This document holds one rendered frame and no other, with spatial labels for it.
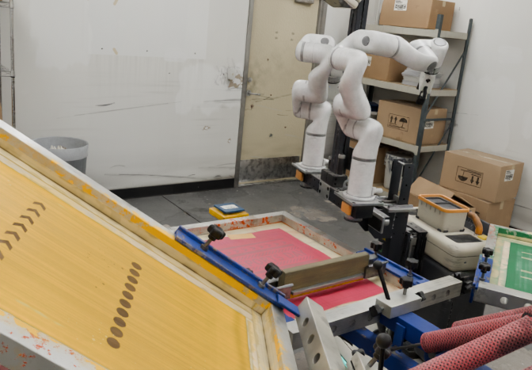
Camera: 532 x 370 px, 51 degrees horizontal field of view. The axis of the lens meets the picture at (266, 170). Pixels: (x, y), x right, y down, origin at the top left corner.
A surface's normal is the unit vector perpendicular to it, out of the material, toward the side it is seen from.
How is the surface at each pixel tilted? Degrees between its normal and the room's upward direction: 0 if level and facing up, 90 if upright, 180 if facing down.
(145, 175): 90
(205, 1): 90
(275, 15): 90
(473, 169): 89
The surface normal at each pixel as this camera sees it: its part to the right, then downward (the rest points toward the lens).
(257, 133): 0.58, 0.26
